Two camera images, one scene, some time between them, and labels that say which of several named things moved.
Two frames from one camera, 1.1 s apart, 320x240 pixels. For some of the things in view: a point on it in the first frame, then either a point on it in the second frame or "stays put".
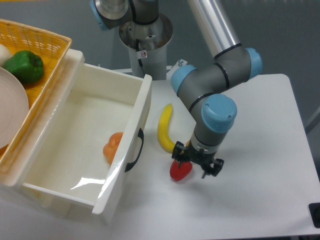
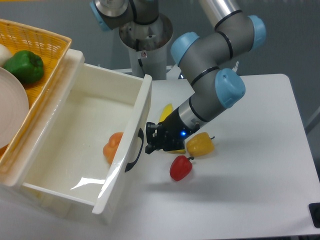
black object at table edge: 314,211 stays put
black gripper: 181,153 to 173,132
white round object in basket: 5,54 stays put
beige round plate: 14,108 stays put
